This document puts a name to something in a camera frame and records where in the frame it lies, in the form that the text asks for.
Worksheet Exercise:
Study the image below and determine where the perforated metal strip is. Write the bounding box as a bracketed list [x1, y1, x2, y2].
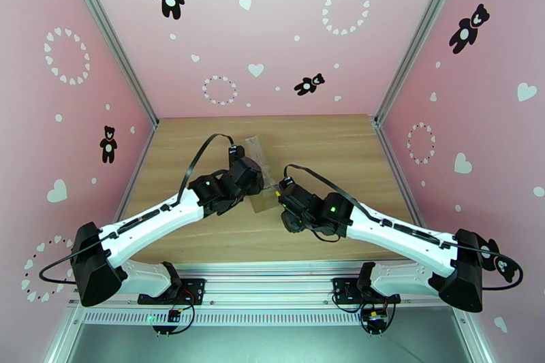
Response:
[80, 311, 463, 327]

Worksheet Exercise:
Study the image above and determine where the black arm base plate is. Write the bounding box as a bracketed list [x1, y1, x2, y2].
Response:
[332, 277, 402, 306]
[137, 277, 206, 306]

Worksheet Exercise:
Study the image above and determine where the brown cardboard express box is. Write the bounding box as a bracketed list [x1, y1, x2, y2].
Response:
[243, 133, 282, 215]

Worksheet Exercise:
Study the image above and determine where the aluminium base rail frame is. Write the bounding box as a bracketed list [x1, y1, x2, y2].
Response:
[67, 262, 471, 309]

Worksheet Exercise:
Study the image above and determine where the small power connector with wires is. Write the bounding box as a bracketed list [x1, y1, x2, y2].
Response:
[359, 304, 399, 338]
[152, 304, 197, 338]

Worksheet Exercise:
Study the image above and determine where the aluminium corner post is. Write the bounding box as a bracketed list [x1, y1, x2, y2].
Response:
[57, 0, 159, 125]
[373, 0, 473, 125]

